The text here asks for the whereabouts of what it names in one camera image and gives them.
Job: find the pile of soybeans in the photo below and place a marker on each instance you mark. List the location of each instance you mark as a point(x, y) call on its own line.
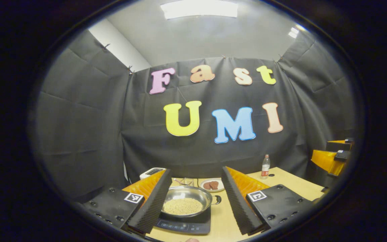
point(181, 206)

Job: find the large ceiling light panel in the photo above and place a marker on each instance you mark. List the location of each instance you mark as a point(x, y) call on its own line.
point(198, 8)

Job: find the clear plastic bottle red label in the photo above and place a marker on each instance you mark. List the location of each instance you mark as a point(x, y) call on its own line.
point(265, 166)

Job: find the black backdrop cloth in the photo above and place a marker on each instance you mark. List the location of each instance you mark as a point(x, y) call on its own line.
point(89, 134)

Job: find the white round plate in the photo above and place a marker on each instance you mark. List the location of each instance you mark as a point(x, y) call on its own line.
point(221, 184)

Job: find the white toaster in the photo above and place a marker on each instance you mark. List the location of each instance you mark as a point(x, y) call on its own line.
point(149, 173)

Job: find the brown meat piece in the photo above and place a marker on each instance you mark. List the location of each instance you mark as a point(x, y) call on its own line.
point(214, 185)
point(207, 185)

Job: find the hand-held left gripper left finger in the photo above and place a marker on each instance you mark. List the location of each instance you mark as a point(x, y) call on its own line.
point(153, 201)

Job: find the black induction cooktop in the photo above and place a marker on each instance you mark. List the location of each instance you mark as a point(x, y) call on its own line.
point(186, 226)

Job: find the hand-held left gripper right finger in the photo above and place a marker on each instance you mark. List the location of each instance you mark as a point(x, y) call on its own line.
point(239, 205)

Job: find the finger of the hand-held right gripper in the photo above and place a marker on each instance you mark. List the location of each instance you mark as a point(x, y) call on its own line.
point(339, 145)
point(326, 161)

